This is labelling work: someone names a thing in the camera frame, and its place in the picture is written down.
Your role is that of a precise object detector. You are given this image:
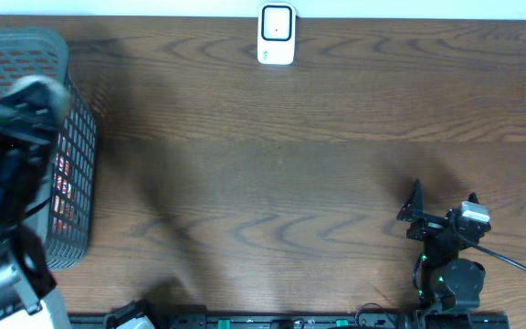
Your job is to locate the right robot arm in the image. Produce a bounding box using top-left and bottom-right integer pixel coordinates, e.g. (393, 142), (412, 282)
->
(396, 180), (491, 328)

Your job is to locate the grey plastic basket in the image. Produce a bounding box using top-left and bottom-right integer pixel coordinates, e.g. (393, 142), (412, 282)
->
(0, 27), (98, 271)

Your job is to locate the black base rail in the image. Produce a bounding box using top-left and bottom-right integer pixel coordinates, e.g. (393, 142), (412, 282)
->
(68, 312), (510, 329)

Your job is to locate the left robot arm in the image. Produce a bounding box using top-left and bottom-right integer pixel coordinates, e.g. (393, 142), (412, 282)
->
(0, 75), (157, 328)

